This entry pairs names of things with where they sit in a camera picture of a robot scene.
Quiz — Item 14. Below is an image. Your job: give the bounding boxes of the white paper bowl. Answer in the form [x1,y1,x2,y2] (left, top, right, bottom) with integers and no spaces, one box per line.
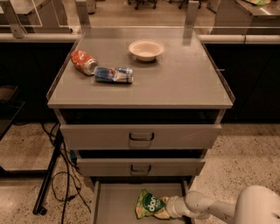
[129,39,165,61]

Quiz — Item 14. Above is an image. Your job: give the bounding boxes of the bottom grey drawer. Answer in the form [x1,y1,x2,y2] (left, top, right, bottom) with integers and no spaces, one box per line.
[89,177,195,224]

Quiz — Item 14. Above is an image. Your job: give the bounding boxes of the grey drawer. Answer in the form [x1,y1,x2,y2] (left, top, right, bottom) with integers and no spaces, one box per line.
[77,150,205,177]
[56,108,223,150]
[89,177,195,224]

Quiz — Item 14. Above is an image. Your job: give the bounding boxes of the black office chair base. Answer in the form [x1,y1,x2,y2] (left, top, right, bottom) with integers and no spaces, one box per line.
[126,0,158,11]

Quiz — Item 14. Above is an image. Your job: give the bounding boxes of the middle grey drawer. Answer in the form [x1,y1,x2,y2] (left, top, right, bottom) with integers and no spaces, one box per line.
[77,150,205,177]

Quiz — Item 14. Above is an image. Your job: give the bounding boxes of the black floor cables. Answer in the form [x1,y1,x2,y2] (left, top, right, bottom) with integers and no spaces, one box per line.
[39,122,92,224]

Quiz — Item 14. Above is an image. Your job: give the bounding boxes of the clear acrylic barrier rail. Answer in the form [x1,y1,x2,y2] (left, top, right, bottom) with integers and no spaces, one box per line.
[1,0,280,46]

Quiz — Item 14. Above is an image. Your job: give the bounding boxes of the crushed blue energy drink can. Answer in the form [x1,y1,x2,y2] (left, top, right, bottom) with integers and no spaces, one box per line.
[94,66,133,84]

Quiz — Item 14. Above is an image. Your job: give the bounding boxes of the grey drawer cabinet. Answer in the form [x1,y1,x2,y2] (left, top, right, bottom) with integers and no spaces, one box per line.
[45,26,236,185]

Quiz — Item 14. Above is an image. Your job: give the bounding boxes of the background metal table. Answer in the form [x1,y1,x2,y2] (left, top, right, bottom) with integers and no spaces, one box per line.
[210,0,280,36]

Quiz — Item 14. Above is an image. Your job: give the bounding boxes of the green rice chip bag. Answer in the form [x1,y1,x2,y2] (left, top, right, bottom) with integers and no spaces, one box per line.
[135,189,166,219]

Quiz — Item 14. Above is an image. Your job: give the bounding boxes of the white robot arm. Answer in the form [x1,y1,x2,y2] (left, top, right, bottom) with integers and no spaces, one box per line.
[155,185,280,224]

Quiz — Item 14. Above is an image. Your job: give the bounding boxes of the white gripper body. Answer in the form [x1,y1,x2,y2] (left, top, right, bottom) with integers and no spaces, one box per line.
[165,196,187,219]

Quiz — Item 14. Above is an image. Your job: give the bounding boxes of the crushed orange soda can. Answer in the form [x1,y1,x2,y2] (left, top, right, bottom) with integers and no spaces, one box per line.
[71,50,98,76]

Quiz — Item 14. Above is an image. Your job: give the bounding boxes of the top grey drawer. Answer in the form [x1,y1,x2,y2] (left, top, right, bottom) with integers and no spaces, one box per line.
[56,108,223,150]

